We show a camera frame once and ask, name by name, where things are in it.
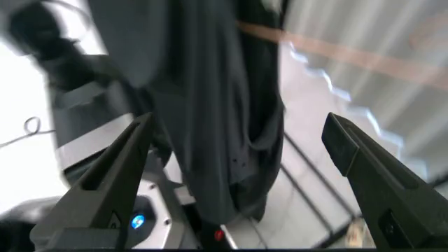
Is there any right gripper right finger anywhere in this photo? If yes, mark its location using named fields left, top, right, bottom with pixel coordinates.
left=321, top=111, right=448, bottom=250

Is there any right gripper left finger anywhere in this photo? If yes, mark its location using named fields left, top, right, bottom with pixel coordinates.
left=29, top=111, right=155, bottom=249

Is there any dark grey long-sleeved shirt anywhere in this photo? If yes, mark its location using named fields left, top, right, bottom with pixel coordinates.
left=87, top=0, right=286, bottom=225

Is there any pink clothes hanger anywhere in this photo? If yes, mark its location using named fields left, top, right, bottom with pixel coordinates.
left=237, top=20, right=448, bottom=92

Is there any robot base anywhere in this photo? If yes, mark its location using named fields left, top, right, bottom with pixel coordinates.
left=0, top=80, right=239, bottom=251

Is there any black clothes rack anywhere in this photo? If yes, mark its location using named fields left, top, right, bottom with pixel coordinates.
left=279, top=132, right=363, bottom=249

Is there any white curtain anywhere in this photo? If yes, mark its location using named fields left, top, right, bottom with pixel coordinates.
left=279, top=0, right=448, bottom=183

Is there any black cable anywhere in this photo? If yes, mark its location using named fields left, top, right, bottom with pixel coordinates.
left=0, top=116, right=57, bottom=149

